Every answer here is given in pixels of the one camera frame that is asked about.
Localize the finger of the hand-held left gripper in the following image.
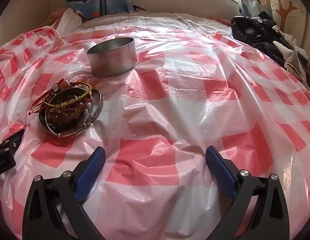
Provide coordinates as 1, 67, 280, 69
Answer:
0, 129, 25, 156

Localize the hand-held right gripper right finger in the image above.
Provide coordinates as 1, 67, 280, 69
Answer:
205, 145, 290, 240

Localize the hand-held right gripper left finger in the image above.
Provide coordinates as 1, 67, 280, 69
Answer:
22, 146, 107, 240

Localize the amber bead bracelet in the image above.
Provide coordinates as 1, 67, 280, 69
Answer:
46, 110, 83, 128

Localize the round metal tin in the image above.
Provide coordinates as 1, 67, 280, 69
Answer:
86, 37, 138, 78

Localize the red white checkered plastic sheet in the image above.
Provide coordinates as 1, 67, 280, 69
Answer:
0, 21, 310, 240

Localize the white striped pillow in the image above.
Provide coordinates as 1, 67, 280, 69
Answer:
55, 7, 83, 34

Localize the pink cloth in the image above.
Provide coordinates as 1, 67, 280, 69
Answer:
42, 8, 68, 27

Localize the beige garment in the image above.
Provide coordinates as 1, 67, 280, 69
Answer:
272, 25, 310, 88

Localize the black puffer jacket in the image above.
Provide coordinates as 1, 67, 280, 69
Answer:
231, 11, 293, 65

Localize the white striped bedsheet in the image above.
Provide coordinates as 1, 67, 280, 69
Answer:
80, 12, 233, 32

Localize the cream tree print panel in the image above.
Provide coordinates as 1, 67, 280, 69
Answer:
266, 0, 309, 34

